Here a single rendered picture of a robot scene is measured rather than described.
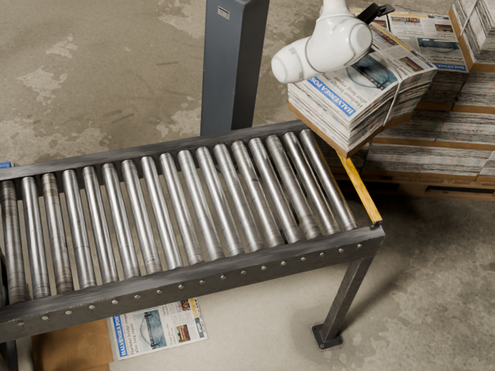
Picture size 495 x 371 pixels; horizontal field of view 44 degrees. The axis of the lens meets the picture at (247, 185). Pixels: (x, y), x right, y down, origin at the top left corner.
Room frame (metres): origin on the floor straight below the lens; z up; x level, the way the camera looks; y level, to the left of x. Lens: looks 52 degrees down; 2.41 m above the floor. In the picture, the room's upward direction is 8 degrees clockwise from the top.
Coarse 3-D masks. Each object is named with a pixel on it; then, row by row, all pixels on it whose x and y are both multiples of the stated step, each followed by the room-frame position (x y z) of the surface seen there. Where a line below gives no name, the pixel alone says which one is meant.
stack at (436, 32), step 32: (416, 32) 2.19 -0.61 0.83; (448, 32) 2.22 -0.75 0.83; (448, 64) 2.01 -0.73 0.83; (448, 96) 1.98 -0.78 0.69; (480, 96) 1.99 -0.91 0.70; (416, 128) 1.96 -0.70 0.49; (448, 128) 1.98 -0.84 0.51; (480, 128) 1.99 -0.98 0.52; (352, 160) 1.94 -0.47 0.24; (384, 160) 1.96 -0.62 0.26; (416, 160) 1.98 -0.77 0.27; (448, 160) 1.99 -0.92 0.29; (480, 160) 2.01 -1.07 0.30; (352, 192) 1.95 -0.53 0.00; (384, 192) 1.96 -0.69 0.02; (416, 192) 1.98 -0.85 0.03; (448, 192) 2.02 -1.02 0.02
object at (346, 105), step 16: (304, 80) 1.43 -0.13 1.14; (320, 80) 1.43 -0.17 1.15; (336, 80) 1.43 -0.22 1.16; (352, 80) 1.43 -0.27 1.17; (368, 80) 1.44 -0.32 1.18; (304, 96) 1.45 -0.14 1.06; (320, 96) 1.38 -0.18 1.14; (336, 96) 1.37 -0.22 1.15; (352, 96) 1.37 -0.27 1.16; (368, 96) 1.38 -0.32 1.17; (384, 96) 1.39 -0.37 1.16; (304, 112) 1.47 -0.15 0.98; (320, 112) 1.40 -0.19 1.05; (336, 112) 1.33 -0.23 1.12; (352, 112) 1.32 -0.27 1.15; (368, 112) 1.35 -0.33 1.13; (320, 128) 1.41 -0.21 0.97; (336, 128) 1.36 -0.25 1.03; (352, 128) 1.31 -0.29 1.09; (368, 128) 1.39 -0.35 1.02; (352, 144) 1.34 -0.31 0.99
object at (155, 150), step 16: (256, 128) 1.53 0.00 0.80; (272, 128) 1.54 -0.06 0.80; (288, 128) 1.55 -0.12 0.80; (304, 128) 1.56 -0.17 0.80; (160, 144) 1.38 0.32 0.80; (176, 144) 1.40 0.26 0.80; (192, 144) 1.41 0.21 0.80; (208, 144) 1.42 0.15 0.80; (320, 144) 1.60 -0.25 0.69; (64, 160) 1.25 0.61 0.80; (80, 160) 1.26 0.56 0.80; (96, 160) 1.27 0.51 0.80; (112, 160) 1.28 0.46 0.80; (176, 160) 1.37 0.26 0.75; (0, 176) 1.15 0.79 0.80; (16, 176) 1.16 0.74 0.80; (32, 176) 1.18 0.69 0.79; (80, 176) 1.24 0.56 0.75; (16, 192) 1.15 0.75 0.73
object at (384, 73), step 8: (368, 56) 1.54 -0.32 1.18; (376, 56) 1.55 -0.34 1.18; (368, 64) 1.50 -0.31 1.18; (376, 64) 1.51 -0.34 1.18; (384, 64) 1.51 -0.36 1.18; (392, 64) 1.52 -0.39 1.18; (376, 72) 1.47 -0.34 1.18; (384, 72) 1.48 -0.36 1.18; (392, 72) 1.48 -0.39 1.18; (400, 72) 1.49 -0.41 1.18; (384, 80) 1.44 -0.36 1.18; (392, 80) 1.44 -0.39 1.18; (408, 80) 1.47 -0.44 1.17; (392, 88) 1.42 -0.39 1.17; (400, 88) 1.46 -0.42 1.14; (392, 96) 1.43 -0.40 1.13; (384, 112) 1.44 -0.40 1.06; (384, 120) 1.45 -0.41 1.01
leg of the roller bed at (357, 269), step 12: (360, 264) 1.12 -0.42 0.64; (348, 276) 1.14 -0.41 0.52; (360, 276) 1.13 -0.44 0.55; (348, 288) 1.12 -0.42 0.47; (336, 300) 1.15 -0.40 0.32; (348, 300) 1.13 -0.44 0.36; (336, 312) 1.13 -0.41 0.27; (324, 324) 1.16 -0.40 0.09; (336, 324) 1.13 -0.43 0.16; (324, 336) 1.13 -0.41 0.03
